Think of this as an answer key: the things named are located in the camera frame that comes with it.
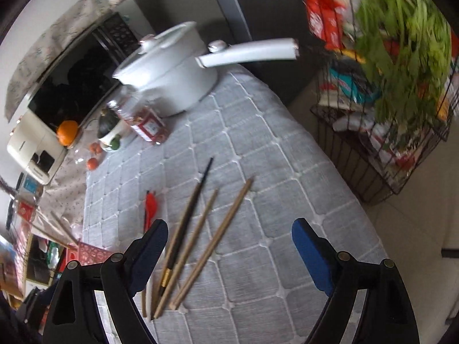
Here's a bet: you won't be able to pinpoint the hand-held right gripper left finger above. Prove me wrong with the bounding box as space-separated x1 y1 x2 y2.
43 218 169 344

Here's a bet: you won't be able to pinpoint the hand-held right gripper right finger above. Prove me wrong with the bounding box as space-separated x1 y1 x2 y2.
291 218 420 344

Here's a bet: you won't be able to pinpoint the red plastic spoon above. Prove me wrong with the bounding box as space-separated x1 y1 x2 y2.
144 191 159 234

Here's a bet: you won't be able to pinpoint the wooden chopstick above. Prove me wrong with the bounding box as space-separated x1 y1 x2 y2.
153 188 219 319
32 223 72 249
150 274 158 319
169 175 256 310
49 211 79 246

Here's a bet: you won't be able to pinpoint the black chopstick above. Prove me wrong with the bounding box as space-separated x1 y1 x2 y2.
158 157 214 298

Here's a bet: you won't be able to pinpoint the pink perforated utensil holder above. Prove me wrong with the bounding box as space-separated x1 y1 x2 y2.
59 242 114 270

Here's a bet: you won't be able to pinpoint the grey checked tablecloth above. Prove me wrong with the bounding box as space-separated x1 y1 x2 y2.
82 62 390 344

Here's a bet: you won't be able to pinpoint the white flower print bowl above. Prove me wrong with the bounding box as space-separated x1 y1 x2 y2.
98 121 132 153

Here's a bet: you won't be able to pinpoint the plastic jar of red berries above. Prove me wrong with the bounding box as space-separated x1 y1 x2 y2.
124 105 170 144

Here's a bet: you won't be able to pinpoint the dark green pumpkin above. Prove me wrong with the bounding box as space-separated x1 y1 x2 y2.
97 109 119 139

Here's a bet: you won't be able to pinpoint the red label jar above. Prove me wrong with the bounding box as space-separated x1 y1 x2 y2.
9 201 38 230

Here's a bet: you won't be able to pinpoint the blue label jar black lid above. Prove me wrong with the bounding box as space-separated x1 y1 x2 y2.
16 173 44 201

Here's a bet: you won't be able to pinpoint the large orange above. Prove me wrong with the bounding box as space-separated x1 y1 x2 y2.
56 120 79 147

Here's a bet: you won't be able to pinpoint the cream air fryer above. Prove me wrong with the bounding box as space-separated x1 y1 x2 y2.
7 113 69 186

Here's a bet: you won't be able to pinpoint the blue and white packet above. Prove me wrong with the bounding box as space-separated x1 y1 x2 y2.
328 65 383 105

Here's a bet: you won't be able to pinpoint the black microwave oven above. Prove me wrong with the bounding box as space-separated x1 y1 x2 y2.
27 12 141 130

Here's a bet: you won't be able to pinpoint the white pot lid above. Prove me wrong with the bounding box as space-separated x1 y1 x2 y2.
112 21 199 79

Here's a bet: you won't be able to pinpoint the green leafy vegetables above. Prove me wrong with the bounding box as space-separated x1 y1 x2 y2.
273 0 453 134

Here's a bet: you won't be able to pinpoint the floral microwave cover cloth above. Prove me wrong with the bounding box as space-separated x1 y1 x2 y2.
4 0 139 121

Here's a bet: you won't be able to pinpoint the grey refrigerator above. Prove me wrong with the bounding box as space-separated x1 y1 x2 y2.
204 0 313 105

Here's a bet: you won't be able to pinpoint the red snack packet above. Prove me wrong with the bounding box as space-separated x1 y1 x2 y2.
297 0 347 51

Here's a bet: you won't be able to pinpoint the black wire basket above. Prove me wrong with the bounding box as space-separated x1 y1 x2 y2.
309 0 459 206

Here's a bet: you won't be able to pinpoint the white pot with long handle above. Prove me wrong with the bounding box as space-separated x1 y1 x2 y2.
112 21 300 118

